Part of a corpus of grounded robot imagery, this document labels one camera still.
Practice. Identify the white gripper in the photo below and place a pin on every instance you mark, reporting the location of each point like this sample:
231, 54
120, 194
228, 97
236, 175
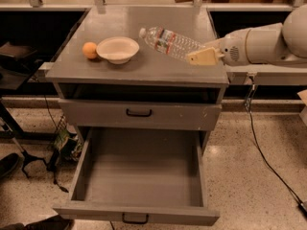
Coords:
232, 48

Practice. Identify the clear plastic water bottle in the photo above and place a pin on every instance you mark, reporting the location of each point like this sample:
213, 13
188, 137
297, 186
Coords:
169, 43

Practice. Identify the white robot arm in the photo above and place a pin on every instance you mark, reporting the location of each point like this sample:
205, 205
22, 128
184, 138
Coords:
281, 44

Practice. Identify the grey drawer cabinet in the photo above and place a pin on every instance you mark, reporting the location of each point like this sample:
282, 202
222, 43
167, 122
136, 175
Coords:
148, 77

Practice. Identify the closed grey upper drawer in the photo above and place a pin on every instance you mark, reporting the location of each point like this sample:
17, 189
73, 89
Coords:
182, 116

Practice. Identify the open grey bottom drawer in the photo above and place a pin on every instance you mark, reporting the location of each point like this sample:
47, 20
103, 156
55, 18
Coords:
140, 171

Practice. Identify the white bowl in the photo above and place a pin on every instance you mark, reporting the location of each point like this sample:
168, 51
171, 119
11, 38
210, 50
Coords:
118, 49

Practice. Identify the orange fruit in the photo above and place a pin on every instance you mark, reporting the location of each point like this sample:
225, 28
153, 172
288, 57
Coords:
89, 50

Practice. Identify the black stand with legs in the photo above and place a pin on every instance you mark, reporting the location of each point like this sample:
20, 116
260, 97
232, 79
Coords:
17, 65

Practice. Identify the black shoe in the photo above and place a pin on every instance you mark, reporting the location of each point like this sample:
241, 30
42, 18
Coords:
8, 164

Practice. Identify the metal frame rail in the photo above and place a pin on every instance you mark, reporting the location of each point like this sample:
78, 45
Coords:
264, 74

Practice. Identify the black upper drawer handle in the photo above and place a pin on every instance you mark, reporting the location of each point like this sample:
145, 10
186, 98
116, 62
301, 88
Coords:
130, 113

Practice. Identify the black drawer handle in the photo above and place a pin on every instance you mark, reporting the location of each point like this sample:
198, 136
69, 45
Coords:
130, 113
139, 219

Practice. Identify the wire basket with packets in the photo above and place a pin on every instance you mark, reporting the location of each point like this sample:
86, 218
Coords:
66, 145

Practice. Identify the black bottom drawer handle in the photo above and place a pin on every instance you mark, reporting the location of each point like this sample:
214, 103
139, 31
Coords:
139, 219

